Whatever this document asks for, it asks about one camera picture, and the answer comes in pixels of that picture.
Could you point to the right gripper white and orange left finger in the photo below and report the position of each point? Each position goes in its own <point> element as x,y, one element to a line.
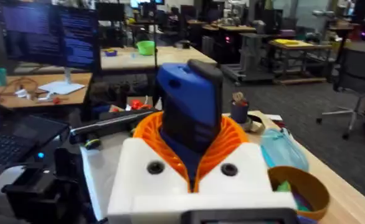
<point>132,174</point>

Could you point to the right gripper white and orange right finger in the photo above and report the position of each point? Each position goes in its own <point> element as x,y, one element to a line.
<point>244,174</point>

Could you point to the pale blue zip bag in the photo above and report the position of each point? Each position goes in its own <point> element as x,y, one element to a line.
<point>282,149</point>

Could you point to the tape roll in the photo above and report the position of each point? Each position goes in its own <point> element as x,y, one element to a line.
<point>253,126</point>

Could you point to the long black bar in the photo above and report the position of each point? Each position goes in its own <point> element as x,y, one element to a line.
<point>114,123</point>

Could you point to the dark blue cup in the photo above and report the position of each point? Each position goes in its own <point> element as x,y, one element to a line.
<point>239,112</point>

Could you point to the brown tub with toys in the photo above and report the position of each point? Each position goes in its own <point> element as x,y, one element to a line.
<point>310,186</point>

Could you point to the black laptop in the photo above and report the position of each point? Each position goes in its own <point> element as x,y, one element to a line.
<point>17,140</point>

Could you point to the small purple bowl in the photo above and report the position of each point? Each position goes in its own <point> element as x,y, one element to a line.
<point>110,53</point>

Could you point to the long wooden table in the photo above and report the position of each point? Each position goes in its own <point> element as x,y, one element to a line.
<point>170,56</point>

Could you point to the green bowl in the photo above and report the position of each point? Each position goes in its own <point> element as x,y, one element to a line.
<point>146,47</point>

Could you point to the wooden desk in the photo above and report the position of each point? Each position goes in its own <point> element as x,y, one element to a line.
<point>30,93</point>

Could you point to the black office chair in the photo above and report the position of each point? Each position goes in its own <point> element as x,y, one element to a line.
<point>357,77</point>

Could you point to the computer monitor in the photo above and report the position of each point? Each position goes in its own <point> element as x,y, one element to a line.
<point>48,34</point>

